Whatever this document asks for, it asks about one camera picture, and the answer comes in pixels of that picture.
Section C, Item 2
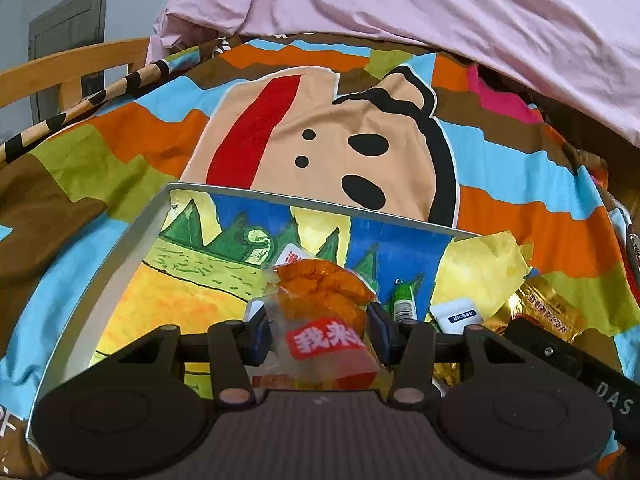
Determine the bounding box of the striped tan black cloth roll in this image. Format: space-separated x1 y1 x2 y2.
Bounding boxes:
0 58 173 161

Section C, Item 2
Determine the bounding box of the orange snack packet red label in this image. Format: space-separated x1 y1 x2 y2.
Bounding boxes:
247 255 393 393

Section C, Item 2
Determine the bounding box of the gold foil snack packet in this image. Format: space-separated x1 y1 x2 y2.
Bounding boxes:
492 275 588 343

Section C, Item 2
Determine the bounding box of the grey door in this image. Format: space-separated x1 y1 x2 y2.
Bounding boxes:
27 0 110 123

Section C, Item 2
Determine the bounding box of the shallow box with painted lining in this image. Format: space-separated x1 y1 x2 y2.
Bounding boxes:
25 182 533 453

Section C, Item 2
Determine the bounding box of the wooden bed frame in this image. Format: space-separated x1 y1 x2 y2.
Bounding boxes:
0 37 151 111

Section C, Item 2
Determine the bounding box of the pink bed sheet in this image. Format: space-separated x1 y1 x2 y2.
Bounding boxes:
147 0 640 148

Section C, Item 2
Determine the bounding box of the white red snack packet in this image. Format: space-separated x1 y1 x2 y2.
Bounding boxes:
274 242 307 268

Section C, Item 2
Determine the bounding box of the small white packet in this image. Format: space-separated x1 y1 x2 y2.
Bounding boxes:
430 297 483 333

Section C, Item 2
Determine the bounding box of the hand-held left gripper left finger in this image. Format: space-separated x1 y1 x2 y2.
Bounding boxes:
117 307 274 406

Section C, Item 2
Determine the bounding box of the colourful printed blanket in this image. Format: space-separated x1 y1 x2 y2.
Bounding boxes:
0 35 640 480

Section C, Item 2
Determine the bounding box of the green bottle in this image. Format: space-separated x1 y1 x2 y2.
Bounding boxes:
390 280 419 322

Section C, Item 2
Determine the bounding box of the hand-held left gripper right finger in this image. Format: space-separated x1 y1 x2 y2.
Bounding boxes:
366 304 522 406

